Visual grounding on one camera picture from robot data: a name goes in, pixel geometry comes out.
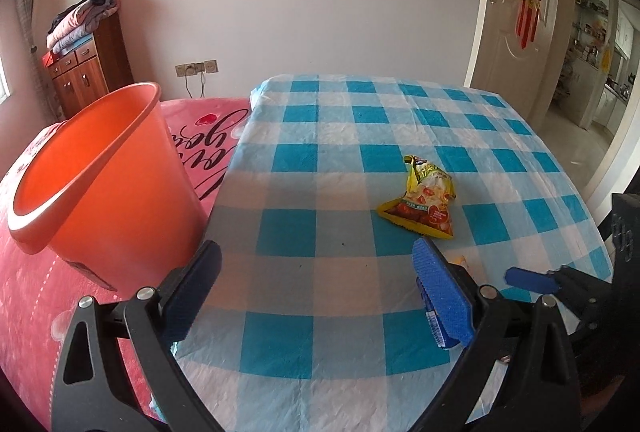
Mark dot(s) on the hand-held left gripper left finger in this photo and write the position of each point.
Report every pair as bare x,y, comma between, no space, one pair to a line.
192,292

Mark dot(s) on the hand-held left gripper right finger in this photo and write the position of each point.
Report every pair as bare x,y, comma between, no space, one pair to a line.
445,292

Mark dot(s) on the folded blankets stack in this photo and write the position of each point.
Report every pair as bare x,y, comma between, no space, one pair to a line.
80,21

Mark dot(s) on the yellow hanging sign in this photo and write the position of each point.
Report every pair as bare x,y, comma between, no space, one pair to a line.
605,57

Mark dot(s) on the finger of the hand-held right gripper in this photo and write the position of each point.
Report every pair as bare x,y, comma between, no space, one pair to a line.
525,279

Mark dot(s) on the orange plastic bucket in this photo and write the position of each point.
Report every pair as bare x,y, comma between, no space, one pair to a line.
125,202

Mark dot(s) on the pink printed blanket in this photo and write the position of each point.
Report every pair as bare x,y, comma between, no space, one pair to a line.
30,312

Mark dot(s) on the yellow snack packet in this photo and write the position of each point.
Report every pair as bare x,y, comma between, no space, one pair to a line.
425,207

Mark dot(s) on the wooden cabinet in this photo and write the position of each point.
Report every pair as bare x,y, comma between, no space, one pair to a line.
87,76

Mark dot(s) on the white door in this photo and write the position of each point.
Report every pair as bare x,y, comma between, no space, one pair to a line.
510,71

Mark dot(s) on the wall socket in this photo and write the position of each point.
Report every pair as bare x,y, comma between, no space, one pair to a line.
196,68

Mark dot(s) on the kitchen shelves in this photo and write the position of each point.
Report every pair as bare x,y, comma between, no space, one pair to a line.
585,36

